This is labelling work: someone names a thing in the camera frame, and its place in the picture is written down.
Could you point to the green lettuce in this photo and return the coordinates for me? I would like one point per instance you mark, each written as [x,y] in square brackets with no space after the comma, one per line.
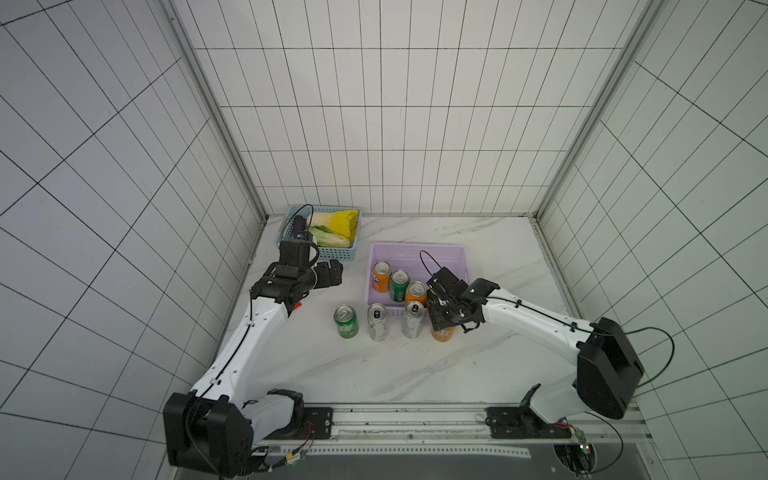
[329,239]

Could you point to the silver slim can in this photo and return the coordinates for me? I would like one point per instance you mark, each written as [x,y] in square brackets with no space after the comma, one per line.
[377,322]
[413,319]

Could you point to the green sprite can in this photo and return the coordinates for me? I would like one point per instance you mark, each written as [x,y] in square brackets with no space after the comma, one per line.
[399,283]
[345,319]

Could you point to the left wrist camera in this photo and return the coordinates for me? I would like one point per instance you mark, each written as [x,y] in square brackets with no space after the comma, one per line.
[297,253]

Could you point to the purple plastic basket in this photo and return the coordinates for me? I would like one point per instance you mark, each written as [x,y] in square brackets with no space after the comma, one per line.
[419,261]

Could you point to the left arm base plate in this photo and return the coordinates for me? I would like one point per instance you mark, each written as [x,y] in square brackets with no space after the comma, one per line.
[315,423]

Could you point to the blue plastic basket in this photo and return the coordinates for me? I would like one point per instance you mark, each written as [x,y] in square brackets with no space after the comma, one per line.
[284,231]

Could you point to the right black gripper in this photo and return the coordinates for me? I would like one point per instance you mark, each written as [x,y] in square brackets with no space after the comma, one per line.
[442,315]

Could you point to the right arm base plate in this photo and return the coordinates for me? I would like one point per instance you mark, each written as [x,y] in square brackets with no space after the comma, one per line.
[520,423]

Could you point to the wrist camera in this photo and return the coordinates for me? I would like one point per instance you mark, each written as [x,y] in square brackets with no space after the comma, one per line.
[445,283]
[297,253]

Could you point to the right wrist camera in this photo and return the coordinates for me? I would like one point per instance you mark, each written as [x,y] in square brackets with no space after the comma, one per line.
[445,283]

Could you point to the yellow napa cabbage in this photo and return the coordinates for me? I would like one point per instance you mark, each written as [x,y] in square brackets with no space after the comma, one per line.
[342,222]

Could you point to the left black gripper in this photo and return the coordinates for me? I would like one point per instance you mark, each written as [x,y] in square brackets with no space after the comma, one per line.
[325,280]

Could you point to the dark purple eggplant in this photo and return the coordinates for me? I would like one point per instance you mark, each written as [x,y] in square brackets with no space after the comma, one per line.
[299,228]

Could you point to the aluminium mounting rail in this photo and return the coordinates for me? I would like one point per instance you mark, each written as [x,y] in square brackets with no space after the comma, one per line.
[445,428]

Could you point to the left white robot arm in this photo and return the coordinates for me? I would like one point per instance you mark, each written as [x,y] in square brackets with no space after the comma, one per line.
[214,427]

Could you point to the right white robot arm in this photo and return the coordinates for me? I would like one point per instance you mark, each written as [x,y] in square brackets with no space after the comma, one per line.
[607,368]

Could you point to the orange fanta can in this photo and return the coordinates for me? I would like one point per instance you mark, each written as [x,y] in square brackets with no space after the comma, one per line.
[443,335]
[381,281]
[416,292]

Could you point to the silver slim can back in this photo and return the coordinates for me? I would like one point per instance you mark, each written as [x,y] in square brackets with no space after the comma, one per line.
[377,322]

